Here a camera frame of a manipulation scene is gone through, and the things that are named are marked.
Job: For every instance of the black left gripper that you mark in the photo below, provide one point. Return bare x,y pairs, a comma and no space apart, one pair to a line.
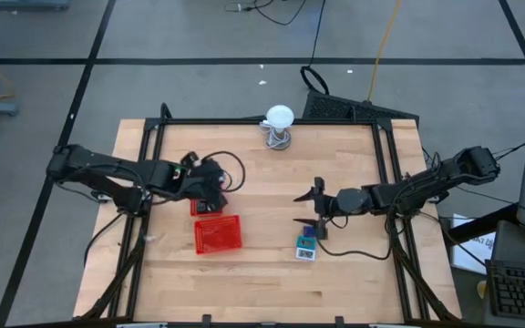
205,180

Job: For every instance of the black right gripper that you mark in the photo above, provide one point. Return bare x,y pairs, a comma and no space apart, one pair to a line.
324,207

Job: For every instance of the small red plastic basket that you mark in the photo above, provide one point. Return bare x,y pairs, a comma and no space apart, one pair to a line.
193,210

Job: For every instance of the large red plastic basket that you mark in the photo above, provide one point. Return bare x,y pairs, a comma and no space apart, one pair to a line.
218,234

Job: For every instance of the teal box with label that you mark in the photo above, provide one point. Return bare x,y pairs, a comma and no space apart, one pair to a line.
306,242

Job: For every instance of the white box with label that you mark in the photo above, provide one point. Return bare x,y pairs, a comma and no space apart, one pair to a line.
305,256

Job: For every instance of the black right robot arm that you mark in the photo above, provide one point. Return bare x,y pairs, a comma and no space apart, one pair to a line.
426,182

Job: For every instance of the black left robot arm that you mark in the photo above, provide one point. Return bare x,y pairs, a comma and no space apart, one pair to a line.
107,164

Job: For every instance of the white mushroom table lamp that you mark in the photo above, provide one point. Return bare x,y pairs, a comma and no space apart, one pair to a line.
280,116

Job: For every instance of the black perforated computer tower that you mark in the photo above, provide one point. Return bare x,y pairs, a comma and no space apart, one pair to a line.
335,108

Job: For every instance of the black table edge clamp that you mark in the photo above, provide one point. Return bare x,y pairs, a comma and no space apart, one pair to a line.
206,320
339,321

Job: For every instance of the white paper sheet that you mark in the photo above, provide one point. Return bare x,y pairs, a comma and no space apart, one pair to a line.
472,255

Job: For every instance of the black desk beam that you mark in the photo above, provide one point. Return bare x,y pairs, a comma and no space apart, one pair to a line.
486,225

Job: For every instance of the small yellow object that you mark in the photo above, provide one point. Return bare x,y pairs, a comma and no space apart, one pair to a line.
481,289

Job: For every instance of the black computer keyboard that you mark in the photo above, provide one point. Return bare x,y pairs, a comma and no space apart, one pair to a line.
522,291

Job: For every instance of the black aluminium table frame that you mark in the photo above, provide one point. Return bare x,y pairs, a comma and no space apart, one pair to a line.
267,121

